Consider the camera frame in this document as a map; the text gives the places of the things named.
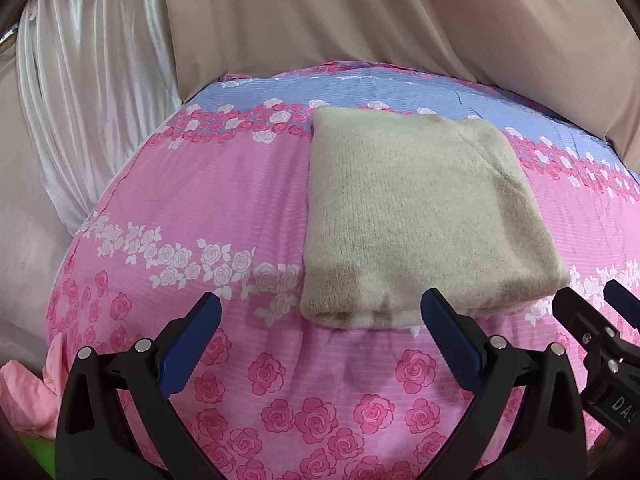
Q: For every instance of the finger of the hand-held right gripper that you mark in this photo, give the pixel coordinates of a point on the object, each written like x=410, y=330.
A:
x=580, y=317
x=620, y=297

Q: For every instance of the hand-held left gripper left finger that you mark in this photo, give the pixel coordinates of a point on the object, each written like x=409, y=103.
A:
x=192, y=342

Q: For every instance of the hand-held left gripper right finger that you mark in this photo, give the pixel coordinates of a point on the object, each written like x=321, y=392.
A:
x=450, y=342

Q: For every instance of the cream knit sweater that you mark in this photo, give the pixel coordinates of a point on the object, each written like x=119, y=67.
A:
x=415, y=220

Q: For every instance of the pink floral bed sheet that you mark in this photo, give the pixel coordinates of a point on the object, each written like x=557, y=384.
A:
x=200, y=210

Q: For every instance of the pink cloth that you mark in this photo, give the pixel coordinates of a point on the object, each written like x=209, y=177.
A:
x=30, y=390

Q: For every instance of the green object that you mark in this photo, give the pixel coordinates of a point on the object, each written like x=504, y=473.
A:
x=42, y=452

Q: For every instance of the white satin curtain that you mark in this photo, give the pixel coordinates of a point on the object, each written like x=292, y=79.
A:
x=95, y=85

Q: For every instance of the beige curtain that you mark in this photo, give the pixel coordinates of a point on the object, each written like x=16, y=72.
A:
x=400, y=20

